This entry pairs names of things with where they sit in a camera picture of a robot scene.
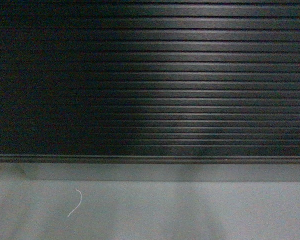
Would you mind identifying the white thread on floor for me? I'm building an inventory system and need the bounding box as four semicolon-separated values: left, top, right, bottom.
67;188;83;218

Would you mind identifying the black slatted checkout counter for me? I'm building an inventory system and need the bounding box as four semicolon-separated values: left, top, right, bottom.
0;0;300;182

